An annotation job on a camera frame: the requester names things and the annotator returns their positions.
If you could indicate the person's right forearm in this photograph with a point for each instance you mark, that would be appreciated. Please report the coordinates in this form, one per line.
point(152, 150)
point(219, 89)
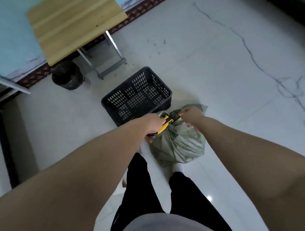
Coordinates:
point(252, 161)

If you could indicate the person's left hand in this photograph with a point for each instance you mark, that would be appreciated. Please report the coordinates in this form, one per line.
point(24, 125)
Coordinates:
point(152, 123)

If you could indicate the green woven sack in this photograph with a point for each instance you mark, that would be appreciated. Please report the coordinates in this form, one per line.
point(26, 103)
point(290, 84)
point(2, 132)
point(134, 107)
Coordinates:
point(178, 145)

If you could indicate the black trousers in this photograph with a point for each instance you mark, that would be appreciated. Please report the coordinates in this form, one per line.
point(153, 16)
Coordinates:
point(140, 190)

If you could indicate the white right shoe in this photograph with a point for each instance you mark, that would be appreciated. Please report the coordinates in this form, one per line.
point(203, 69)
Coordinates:
point(177, 169)

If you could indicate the person's right hand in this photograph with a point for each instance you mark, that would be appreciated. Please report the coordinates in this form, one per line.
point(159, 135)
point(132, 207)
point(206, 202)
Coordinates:
point(194, 116)

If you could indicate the black plastic crate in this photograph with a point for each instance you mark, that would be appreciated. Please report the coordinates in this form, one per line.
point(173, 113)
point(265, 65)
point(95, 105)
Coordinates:
point(143, 78)

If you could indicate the wooden folding table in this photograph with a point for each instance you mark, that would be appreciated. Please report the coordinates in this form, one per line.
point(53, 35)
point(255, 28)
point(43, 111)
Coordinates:
point(71, 23)

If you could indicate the grey shirt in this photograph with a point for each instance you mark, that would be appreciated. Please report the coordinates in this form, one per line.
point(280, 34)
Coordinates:
point(162, 223)

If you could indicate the black trash bin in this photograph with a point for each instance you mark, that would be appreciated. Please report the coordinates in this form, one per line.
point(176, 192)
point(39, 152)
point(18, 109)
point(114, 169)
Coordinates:
point(68, 76)

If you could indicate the person's left forearm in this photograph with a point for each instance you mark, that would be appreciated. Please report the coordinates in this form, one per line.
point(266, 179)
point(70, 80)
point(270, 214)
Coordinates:
point(78, 180)

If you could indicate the yellow black utility knife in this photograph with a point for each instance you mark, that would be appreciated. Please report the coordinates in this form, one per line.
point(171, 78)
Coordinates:
point(164, 127)

